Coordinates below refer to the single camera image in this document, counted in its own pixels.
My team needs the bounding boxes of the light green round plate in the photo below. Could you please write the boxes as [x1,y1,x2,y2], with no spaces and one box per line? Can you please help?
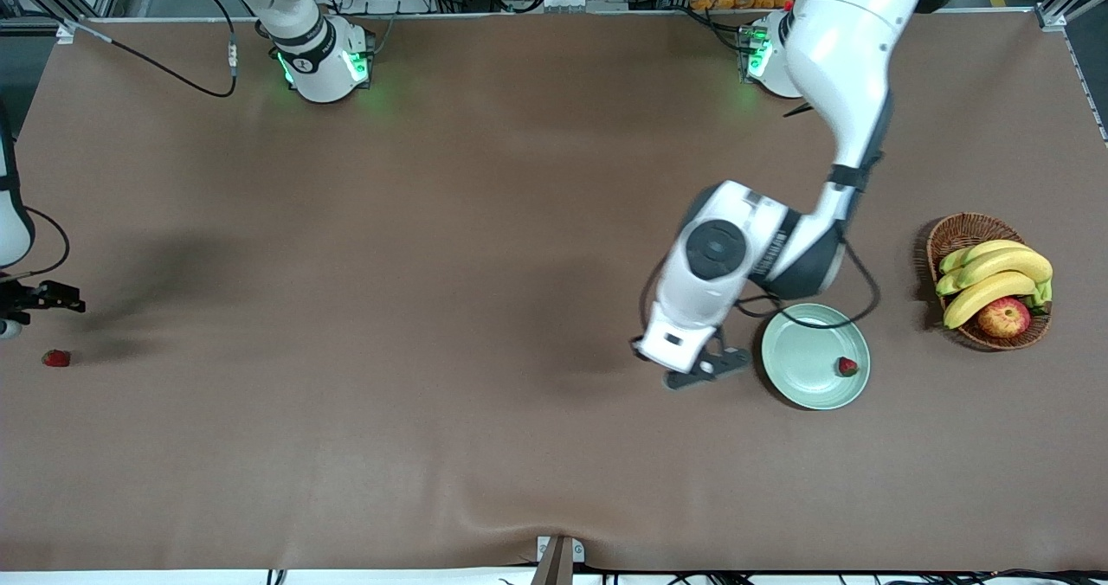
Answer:
[762,303,872,411]

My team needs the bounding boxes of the brown table mat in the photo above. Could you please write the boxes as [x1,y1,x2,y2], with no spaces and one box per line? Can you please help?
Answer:
[0,10,1108,573]

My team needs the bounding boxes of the brown wicker basket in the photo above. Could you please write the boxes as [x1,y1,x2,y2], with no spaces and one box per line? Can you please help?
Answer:
[925,212,1053,351]

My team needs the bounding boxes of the red yellow apple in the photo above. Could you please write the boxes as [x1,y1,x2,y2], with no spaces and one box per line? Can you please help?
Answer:
[976,298,1033,339]

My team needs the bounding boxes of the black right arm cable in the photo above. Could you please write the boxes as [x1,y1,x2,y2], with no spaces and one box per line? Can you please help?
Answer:
[0,0,239,283]

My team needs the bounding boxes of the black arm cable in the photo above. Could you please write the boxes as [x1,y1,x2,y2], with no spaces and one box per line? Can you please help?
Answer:
[0,0,239,283]
[639,100,882,331]

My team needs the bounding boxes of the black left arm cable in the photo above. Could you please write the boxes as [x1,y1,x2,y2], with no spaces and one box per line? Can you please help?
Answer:
[639,100,882,331]

